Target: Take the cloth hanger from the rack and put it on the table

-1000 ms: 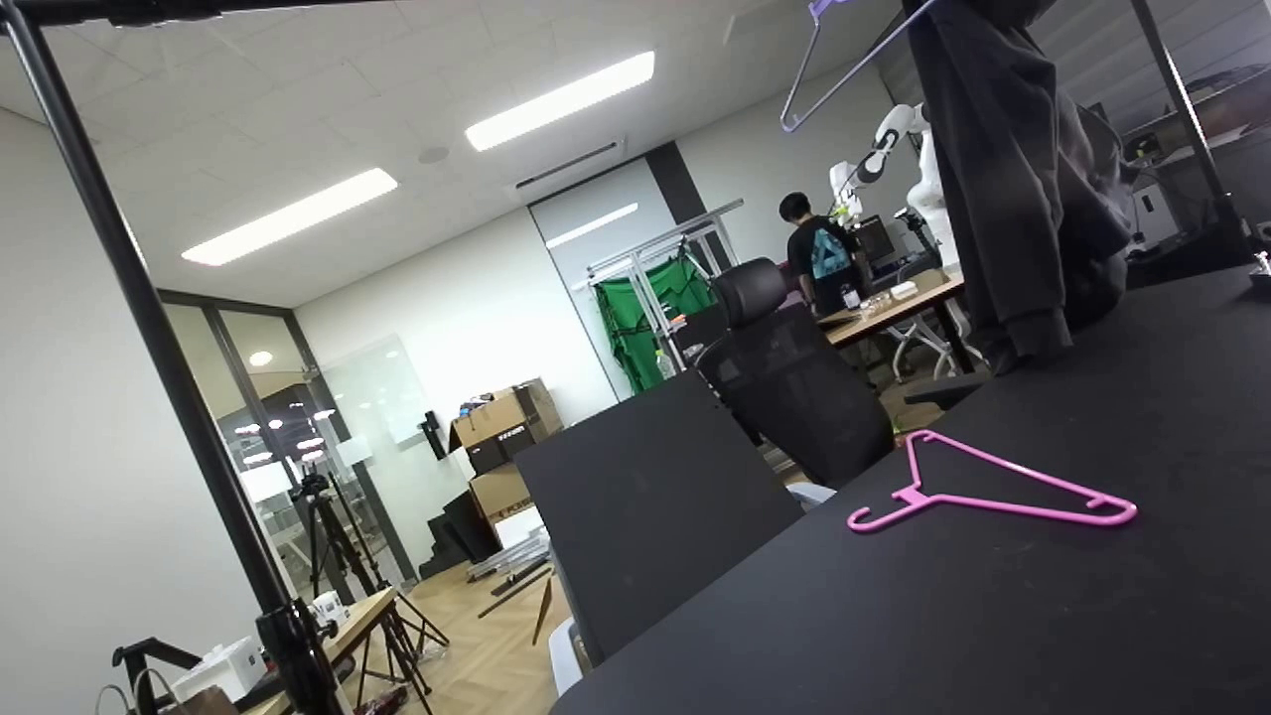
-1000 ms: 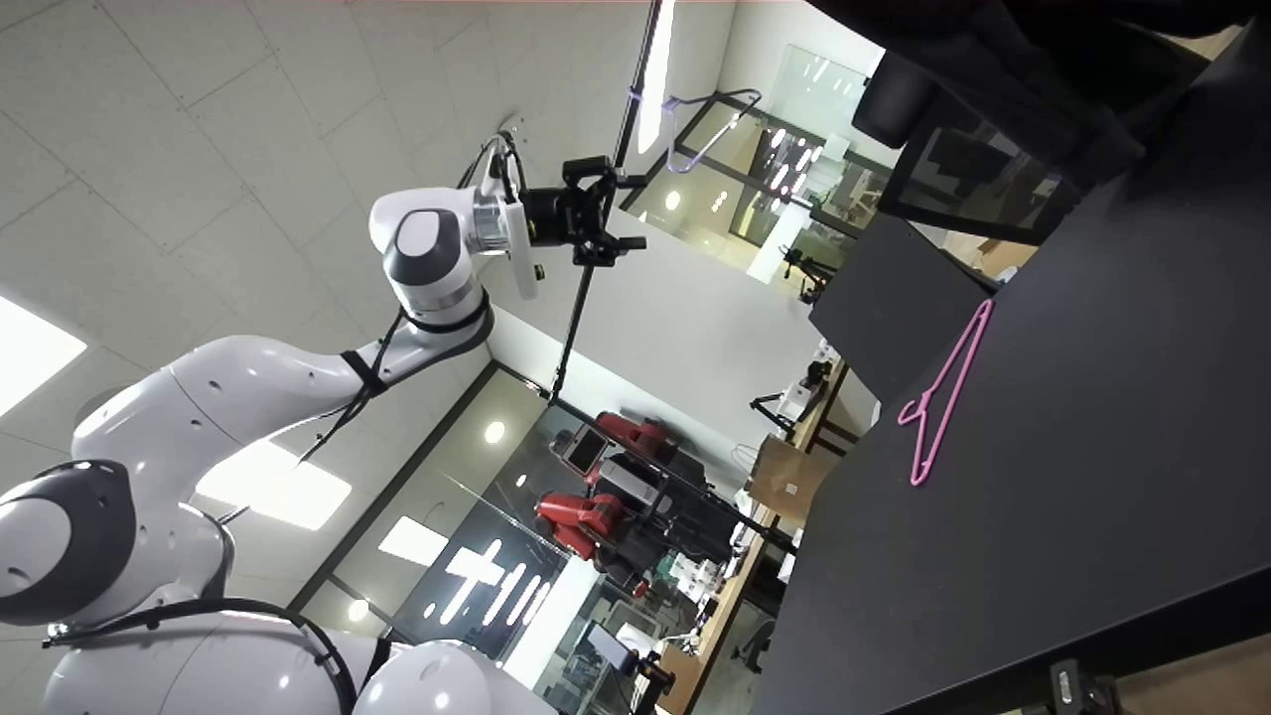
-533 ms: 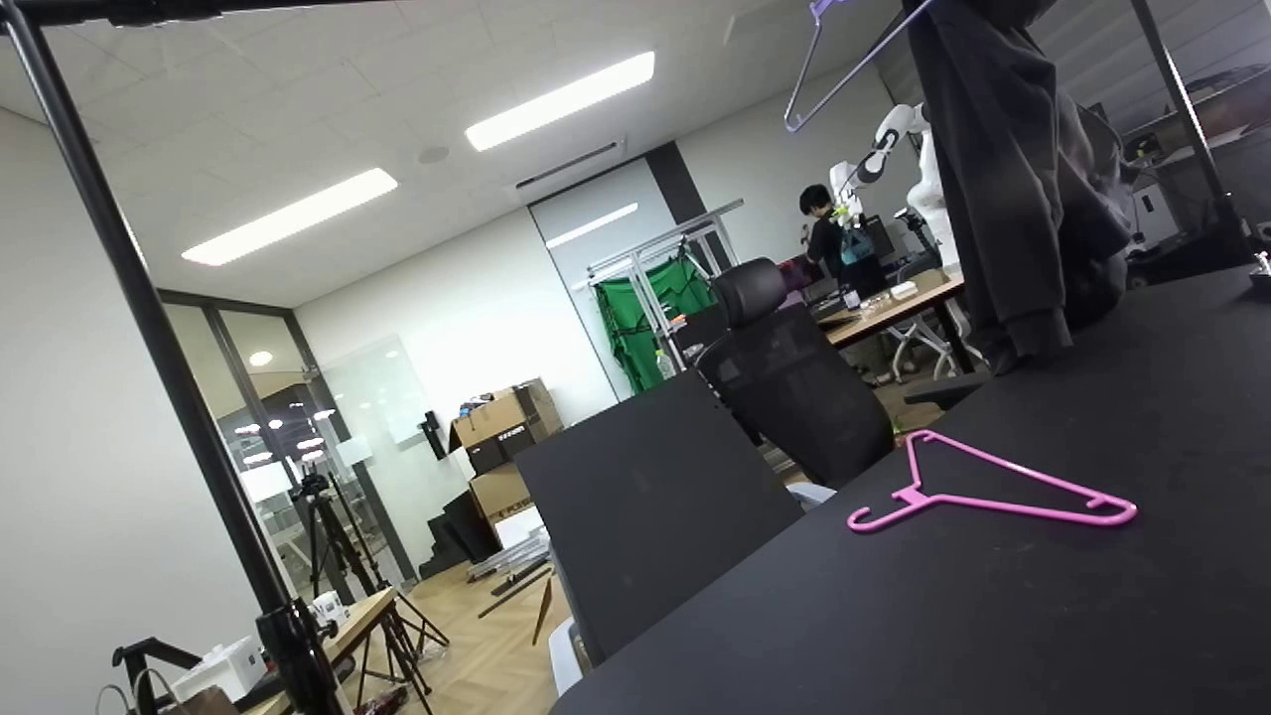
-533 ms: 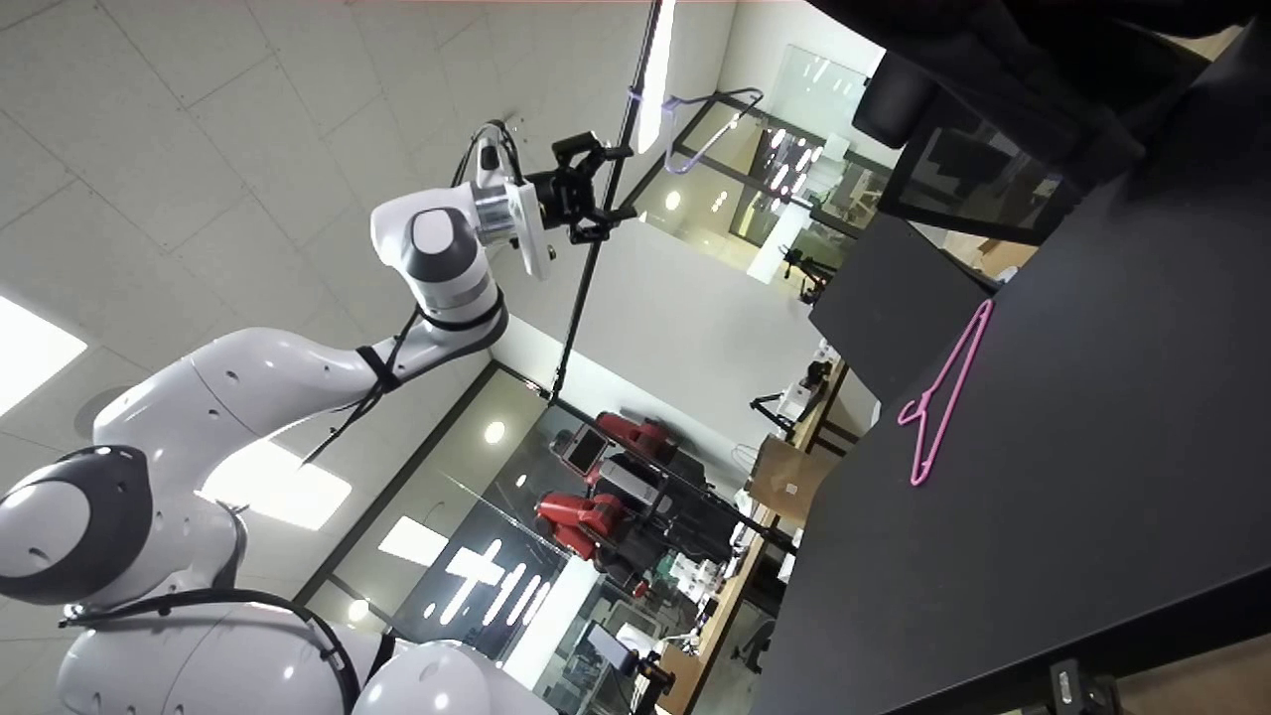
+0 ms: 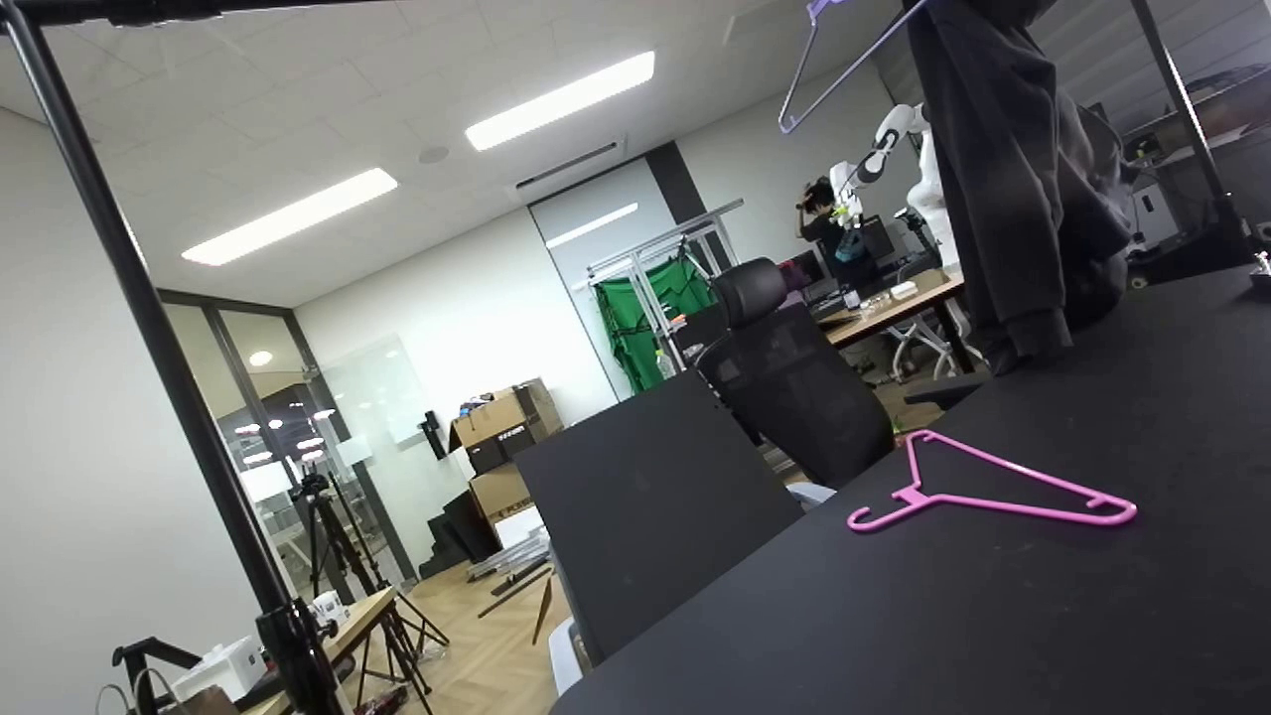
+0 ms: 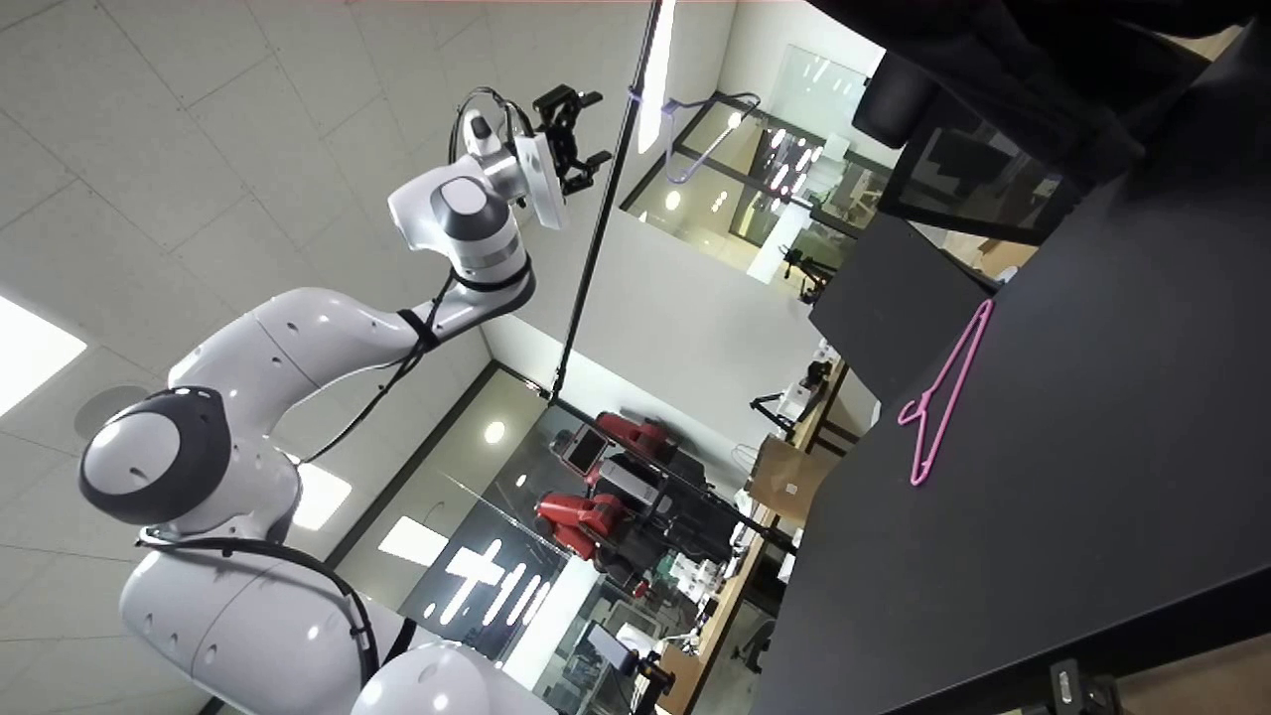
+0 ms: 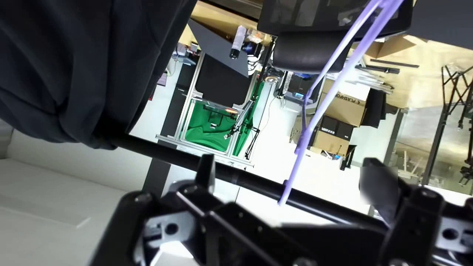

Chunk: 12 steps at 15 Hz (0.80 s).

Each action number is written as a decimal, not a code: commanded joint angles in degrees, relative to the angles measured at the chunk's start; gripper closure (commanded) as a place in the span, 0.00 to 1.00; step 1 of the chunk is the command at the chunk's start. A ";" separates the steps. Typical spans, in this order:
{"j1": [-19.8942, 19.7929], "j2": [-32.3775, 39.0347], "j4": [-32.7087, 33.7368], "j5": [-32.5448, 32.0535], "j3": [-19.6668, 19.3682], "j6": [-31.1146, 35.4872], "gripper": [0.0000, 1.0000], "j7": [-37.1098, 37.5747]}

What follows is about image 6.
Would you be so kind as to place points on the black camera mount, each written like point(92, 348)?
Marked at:
point(1076, 690)

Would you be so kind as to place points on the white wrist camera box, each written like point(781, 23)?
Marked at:
point(540, 180)

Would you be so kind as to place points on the rectangular ceiling light panel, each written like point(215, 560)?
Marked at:
point(33, 354)
point(321, 498)
point(656, 81)

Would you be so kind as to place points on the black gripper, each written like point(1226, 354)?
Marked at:
point(556, 132)

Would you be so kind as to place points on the small cardboard box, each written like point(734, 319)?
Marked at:
point(790, 477)

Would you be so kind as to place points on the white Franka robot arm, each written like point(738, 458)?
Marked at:
point(304, 342)

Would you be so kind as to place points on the pink plastic clothes hanger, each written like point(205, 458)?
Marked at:
point(983, 328)

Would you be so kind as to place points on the black metal clothes rack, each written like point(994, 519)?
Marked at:
point(606, 201)

